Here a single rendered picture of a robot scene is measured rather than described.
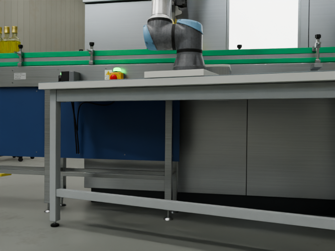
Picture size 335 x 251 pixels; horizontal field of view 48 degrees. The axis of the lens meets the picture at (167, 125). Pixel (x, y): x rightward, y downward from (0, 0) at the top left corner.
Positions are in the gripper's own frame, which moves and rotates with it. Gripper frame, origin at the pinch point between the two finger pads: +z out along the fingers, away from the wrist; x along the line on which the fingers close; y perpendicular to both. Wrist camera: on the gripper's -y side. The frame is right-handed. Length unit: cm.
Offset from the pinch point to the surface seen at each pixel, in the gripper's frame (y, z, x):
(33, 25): -569, -206, 759
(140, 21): -25.2, -4.7, 14.8
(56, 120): -53, 60, -43
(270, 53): 56, 22, -3
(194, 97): 21, 49, -59
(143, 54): -14.7, 22.0, -13.8
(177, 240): 13, 115, -49
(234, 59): 35.7, 24.1, -3.4
